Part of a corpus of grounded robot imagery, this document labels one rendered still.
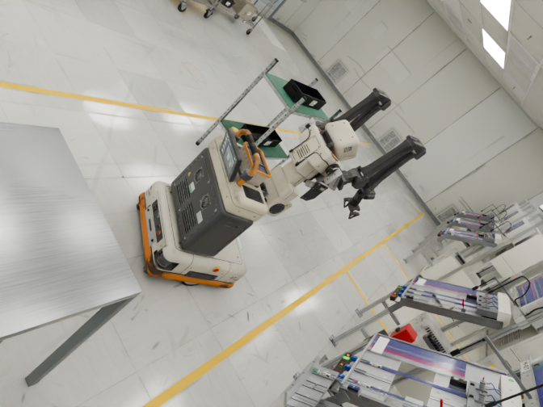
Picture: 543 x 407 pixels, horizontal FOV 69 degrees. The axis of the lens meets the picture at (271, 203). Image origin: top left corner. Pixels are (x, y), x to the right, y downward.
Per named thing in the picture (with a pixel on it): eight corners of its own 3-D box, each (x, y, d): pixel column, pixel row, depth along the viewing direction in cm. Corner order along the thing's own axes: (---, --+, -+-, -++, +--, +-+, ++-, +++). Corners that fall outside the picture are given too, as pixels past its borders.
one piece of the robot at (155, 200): (156, 252, 232) (164, 245, 228) (149, 198, 255) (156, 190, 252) (160, 253, 233) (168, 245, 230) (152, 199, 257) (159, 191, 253)
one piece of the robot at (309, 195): (296, 197, 244) (322, 176, 235) (283, 165, 260) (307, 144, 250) (312, 204, 255) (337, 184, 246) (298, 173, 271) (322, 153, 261)
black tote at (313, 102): (292, 102, 344) (302, 93, 339) (282, 87, 348) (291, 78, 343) (318, 110, 394) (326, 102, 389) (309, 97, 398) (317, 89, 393)
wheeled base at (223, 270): (144, 279, 233) (168, 257, 222) (135, 196, 270) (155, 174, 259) (229, 291, 280) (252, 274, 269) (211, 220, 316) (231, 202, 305)
